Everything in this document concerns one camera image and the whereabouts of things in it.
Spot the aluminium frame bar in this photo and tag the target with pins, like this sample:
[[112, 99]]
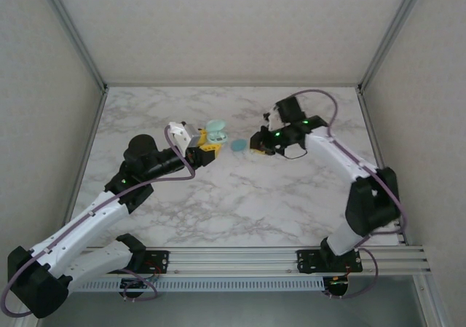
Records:
[[90, 137], [373, 137], [233, 84]]

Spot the pale oval earbud charging case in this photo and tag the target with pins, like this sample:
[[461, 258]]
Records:
[[216, 126]]

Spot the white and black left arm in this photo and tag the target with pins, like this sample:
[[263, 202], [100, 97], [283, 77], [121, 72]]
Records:
[[83, 228]]

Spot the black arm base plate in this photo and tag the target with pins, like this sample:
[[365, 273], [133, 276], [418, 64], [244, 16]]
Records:
[[307, 261], [160, 259]]

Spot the aluminium frame post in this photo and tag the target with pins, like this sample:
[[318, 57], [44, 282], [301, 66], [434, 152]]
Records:
[[389, 35], [74, 35]]

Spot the aluminium mounting rail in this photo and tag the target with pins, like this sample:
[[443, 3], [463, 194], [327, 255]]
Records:
[[233, 261]]

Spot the light blue oval piece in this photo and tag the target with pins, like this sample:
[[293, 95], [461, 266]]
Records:
[[238, 145]]

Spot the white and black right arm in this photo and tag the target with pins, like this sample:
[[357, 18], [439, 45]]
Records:
[[327, 152]]

